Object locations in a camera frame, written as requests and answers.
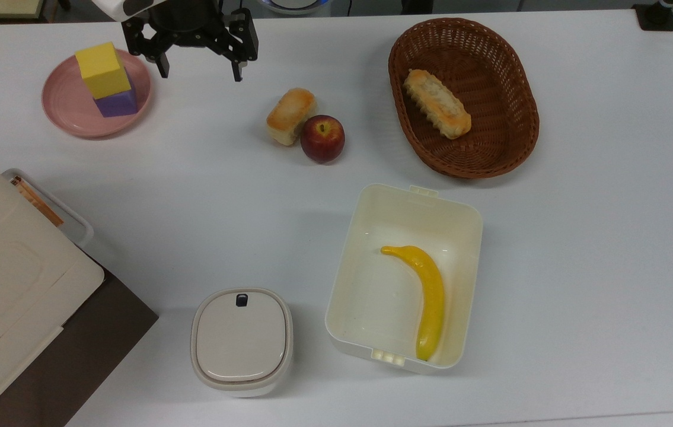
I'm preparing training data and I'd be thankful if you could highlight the dark brown drawer box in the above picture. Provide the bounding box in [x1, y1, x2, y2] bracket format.
[0, 261, 159, 427]

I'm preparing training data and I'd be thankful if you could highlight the pink plate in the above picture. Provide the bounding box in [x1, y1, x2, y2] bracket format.
[42, 49, 152, 139]

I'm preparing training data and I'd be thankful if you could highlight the cream plastic cabinet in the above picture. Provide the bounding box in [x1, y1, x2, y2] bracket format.
[0, 141, 106, 425]

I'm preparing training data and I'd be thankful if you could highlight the brown wicker basket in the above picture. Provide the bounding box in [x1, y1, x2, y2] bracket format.
[388, 17, 540, 179]

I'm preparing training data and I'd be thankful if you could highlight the white drawer handle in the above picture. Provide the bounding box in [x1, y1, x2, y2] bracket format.
[1, 168, 94, 248]

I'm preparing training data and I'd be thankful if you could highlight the long ridged bread loaf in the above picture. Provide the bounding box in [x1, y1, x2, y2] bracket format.
[403, 69, 472, 140]

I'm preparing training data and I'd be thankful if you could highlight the yellow banana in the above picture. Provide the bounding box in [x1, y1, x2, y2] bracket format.
[381, 245, 445, 361]

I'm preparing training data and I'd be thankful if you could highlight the small white lidded bin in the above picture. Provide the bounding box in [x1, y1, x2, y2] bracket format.
[190, 288, 294, 398]

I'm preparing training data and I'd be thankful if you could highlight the black camera stand clamp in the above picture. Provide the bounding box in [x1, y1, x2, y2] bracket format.
[633, 0, 673, 31]

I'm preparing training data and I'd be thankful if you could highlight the short toasted bread roll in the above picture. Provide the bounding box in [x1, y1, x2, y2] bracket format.
[266, 88, 317, 146]

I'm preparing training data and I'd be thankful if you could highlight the yellow foam cube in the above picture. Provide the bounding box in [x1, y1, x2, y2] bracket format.
[75, 42, 132, 100]

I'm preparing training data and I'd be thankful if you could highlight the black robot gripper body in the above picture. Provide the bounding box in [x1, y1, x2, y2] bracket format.
[122, 8, 259, 63]

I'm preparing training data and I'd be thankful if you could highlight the purple foam cube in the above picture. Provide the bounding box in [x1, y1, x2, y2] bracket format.
[94, 74, 139, 118]

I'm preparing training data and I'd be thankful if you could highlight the red apple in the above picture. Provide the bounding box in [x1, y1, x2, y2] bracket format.
[300, 114, 346, 164]

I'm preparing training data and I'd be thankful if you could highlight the cream plastic open box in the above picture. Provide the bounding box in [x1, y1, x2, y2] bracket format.
[324, 183, 484, 375]

